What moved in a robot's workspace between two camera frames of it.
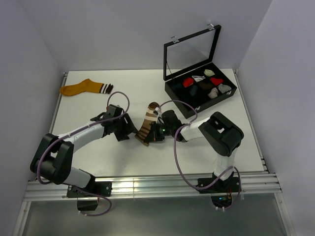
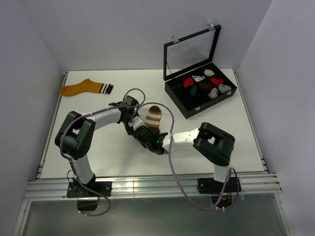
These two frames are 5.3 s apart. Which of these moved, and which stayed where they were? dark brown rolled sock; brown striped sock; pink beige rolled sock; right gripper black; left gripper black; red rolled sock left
Moved: left gripper black; right gripper black
Stayed: brown striped sock; red rolled sock left; dark brown rolled sock; pink beige rolled sock
